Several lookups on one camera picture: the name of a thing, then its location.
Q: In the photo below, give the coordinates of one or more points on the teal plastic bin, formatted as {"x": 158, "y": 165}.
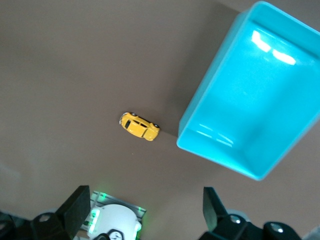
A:
{"x": 250, "y": 100}

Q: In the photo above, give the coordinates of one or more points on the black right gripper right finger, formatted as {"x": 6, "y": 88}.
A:
{"x": 215, "y": 215}

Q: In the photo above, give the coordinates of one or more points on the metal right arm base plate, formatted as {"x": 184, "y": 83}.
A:
{"x": 117, "y": 200}

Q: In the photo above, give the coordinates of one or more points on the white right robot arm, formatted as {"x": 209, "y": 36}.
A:
{"x": 115, "y": 220}

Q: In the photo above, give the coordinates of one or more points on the yellow beetle toy car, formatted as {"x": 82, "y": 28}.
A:
{"x": 140, "y": 127}

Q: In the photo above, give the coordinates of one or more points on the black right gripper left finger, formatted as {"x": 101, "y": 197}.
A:
{"x": 72, "y": 212}

